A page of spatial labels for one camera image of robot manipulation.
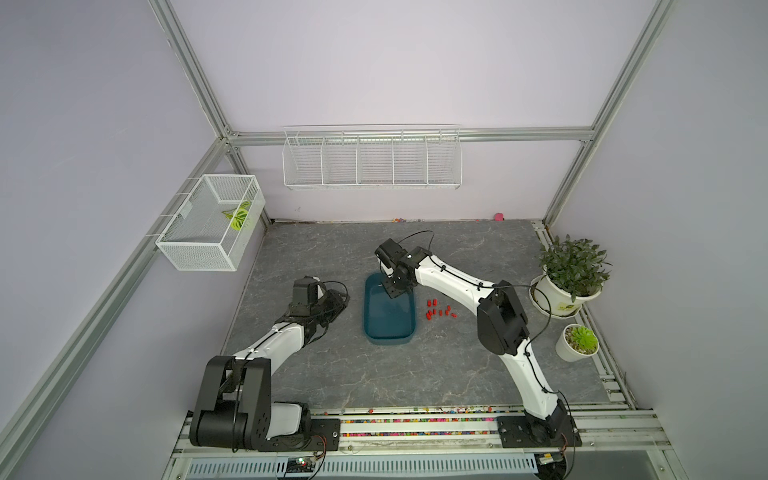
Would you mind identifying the teal plastic storage box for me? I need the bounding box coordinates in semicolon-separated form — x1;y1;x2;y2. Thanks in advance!
363;273;417;346

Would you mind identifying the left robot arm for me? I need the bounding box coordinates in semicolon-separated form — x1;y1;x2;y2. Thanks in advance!
188;276;350;452

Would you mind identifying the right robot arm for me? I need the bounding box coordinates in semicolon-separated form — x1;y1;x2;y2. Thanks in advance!
375;239;574;445

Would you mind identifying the green item in basket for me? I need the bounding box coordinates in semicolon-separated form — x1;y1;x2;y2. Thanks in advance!
223;201;253;231

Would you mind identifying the white mesh basket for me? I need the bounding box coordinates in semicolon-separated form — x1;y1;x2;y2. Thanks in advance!
155;174;265;272

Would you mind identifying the large potted green plant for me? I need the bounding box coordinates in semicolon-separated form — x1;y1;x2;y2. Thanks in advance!
530;235;612;318

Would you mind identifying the small potted succulent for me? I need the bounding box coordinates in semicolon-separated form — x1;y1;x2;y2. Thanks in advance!
555;324;600;363

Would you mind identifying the white ventilation grille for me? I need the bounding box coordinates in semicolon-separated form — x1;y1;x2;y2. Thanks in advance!
181;453;539;479

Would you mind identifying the white wire wall shelf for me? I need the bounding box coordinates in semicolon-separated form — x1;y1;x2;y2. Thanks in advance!
282;125;463;190

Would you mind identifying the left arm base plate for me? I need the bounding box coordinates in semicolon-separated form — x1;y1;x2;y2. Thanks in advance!
258;417;341;453

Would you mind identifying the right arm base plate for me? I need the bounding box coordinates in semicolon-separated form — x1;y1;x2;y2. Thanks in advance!
496;414;583;450

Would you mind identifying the aluminium rail base frame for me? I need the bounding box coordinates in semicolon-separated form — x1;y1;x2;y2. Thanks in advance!
170;406;673;460

